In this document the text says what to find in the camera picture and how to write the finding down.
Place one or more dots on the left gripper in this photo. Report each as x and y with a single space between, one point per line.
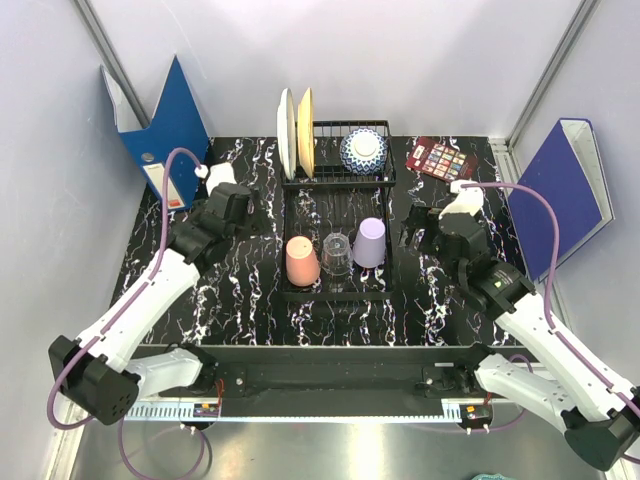
251 226

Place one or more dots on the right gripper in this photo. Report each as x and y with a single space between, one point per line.
421 217

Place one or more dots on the lavender cup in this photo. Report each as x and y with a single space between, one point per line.
369 247

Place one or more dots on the white watermelon plate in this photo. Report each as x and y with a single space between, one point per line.
286 134

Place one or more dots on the clear glass cup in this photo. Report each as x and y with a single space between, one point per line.
336 254

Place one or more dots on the beige bird plate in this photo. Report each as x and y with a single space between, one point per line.
305 133

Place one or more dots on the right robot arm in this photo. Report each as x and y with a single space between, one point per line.
595 409

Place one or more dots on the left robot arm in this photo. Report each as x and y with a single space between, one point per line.
98 370

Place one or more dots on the red card booklet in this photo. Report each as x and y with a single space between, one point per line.
440 161

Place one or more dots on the pink cup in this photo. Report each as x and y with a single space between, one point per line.
302 265

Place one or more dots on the blue binder left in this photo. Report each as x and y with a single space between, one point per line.
176 122

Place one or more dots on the blue patterned bowl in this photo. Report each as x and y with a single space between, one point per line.
363 152

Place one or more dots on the purple binder right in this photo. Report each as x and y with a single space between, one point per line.
567 171

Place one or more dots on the teal cloth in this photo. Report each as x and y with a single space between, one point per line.
487 476

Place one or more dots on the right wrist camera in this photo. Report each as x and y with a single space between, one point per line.
469 198

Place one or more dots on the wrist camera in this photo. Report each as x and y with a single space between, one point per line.
469 198
215 175

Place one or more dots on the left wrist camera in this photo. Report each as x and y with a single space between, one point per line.
215 175

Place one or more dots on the black wire dish rack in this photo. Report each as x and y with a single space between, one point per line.
337 201

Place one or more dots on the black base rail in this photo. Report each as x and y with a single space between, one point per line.
342 384

